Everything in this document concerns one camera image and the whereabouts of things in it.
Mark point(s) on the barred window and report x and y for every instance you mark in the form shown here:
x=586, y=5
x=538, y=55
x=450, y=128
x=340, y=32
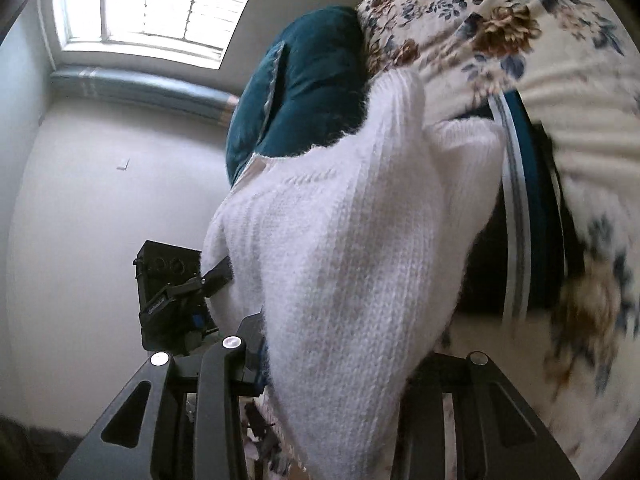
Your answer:
x=160, y=0

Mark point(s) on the black folded garment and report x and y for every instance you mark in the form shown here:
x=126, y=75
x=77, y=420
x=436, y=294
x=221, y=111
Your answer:
x=482, y=265

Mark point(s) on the white wall switch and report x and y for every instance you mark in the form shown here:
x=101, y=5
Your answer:
x=122, y=163

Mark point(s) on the white knit sweater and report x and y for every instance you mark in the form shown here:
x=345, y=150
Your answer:
x=350, y=280

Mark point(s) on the bed with floral sheet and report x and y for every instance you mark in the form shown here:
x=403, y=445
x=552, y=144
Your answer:
x=565, y=35

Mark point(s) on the teal velvet pillow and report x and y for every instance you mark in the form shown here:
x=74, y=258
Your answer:
x=252, y=125

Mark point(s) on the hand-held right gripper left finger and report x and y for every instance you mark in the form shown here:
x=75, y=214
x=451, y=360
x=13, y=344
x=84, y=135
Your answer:
x=220, y=410

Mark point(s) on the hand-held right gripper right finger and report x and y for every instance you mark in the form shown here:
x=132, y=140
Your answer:
x=480, y=410

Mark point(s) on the navy striped folded sweater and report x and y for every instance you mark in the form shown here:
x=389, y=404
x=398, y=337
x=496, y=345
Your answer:
x=535, y=220

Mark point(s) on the narrow teal curtain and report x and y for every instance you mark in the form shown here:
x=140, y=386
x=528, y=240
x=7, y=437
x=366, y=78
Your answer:
x=145, y=91

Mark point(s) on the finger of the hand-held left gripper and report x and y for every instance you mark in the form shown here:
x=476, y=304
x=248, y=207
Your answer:
x=198, y=321
x=216, y=274

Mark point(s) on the teal velvet quilt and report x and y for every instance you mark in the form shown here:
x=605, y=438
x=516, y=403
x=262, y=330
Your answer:
x=325, y=85

